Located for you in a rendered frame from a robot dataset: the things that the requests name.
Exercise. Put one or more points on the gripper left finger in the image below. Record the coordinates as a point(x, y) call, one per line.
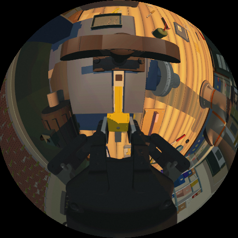
point(67, 156)

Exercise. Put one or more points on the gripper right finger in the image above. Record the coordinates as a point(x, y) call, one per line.
point(167, 154)

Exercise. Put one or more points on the brass key blank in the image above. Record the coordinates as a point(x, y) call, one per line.
point(118, 120)

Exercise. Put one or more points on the dark brown vise clamp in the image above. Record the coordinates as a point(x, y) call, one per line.
point(133, 67)

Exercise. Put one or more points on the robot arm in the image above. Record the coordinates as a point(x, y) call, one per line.
point(215, 119)

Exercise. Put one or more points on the blue grey key machine body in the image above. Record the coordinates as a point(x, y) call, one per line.
point(89, 93)

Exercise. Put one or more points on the grey graduated dial collar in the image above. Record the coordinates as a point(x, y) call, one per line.
point(166, 81)

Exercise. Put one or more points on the grey knurled crank knob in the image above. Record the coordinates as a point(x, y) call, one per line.
point(175, 80)

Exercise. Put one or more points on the teal round tin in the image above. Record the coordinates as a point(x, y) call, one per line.
point(179, 148)

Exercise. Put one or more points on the red screwdriver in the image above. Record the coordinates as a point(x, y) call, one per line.
point(180, 138)

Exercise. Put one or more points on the blue dotted panel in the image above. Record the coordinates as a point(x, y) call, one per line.
point(195, 146)

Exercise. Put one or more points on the red long bar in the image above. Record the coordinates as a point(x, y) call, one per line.
point(154, 120)

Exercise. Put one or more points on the dark motor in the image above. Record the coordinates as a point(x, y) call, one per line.
point(55, 119)

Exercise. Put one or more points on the white shelf unit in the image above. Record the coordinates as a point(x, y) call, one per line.
point(187, 195)

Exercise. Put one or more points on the brown pegboard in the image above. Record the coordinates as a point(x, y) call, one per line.
point(16, 158)

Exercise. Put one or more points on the blue notice board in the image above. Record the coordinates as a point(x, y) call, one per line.
point(221, 83)

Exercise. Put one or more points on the dark handwheel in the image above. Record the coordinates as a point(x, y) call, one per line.
point(158, 50)

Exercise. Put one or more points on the grey framed square tray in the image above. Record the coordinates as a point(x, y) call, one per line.
point(181, 31)

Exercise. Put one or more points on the red dark hand tool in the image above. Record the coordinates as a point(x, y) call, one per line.
point(166, 25)

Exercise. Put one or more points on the dark framed chip tray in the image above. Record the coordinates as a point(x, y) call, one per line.
point(106, 20)

